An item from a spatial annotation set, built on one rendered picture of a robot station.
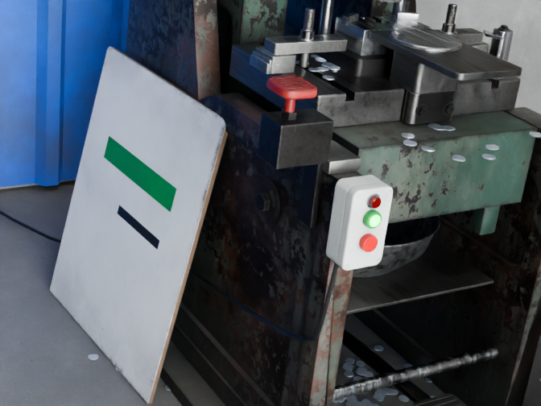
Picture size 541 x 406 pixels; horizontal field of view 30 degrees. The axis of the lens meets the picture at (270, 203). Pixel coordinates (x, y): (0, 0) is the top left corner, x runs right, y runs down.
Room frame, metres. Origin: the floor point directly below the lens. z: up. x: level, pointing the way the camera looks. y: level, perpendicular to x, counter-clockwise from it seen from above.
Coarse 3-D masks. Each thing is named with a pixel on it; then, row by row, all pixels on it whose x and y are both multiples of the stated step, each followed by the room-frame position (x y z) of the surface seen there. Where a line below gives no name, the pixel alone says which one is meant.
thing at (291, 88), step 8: (272, 80) 1.45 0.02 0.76; (280, 80) 1.45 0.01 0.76; (288, 80) 1.45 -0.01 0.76; (296, 80) 1.46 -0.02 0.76; (304, 80) 1.47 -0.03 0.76; (272, 88) 1.43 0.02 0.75; (280, 88) 1.42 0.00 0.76; (288, 88) 1.41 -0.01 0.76; (296, 88) 1.42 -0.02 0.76; (304, 88) 1.43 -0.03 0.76; (312, 88) 1.43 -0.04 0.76; (280, 96) 1.42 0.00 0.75; (288, 96) 1.41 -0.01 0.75; (296, 96) 1.41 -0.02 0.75; (304, 96) 1.42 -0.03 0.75; (312, 96) 1.42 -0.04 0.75; (288, 104) 1.44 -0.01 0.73
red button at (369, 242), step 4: (364, 236) 1.39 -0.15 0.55; (368, 236) 1.38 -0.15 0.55; (372, 236) 1.38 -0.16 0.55; (360, 240) 1.39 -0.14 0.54; (364, 240) 1.38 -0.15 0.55; (368, 240) 1.38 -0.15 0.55; (372, 240) 1.38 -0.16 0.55; (376, 240) 1.39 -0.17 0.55; (360, 244) 1.38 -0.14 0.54; (364, 244) 1.38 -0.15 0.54; (368, 244) 1.38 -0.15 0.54; (372, 244) 1.39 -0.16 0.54; (376, 244) 1.39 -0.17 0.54; (364, 248) 1.38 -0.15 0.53; (368, 248) 1.38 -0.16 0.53; (372, 248) 1.39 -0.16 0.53
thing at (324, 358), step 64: (192, 0) 1.88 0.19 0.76; (192, 64) 1.86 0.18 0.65; (256, 128) 1.64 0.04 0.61; (256, 192) 1.61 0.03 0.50; (320, 192) 1.46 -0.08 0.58; (256, 256) 1.63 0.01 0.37; (320, 256) 1.44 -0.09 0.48; (192, 320) 1.80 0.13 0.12; (256, 320) 1.61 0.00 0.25; (192, 384) 1.70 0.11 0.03; (256, 384) 1.59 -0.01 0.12; (320, 384) 1.43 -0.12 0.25
